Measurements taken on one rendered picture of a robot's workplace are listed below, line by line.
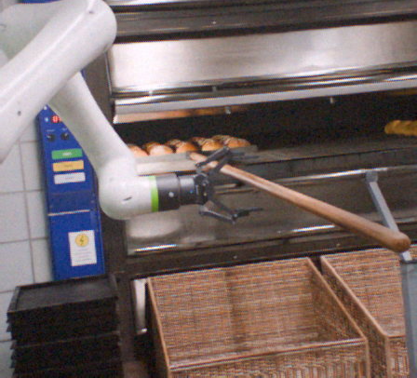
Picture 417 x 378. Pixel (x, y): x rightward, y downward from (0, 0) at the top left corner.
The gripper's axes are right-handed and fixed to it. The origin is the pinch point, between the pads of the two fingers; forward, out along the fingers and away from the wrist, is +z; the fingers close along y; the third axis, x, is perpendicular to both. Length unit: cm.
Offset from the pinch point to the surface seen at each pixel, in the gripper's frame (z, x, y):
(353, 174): 32.8, -15.7, 2.9
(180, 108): -11.8, -38.7, -20.0
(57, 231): -52, -51, 15
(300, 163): 30, -53, 2
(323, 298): 28, -35, 44
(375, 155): 57, -53, 3
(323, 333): 28, -38, 56
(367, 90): 48, -38, -20
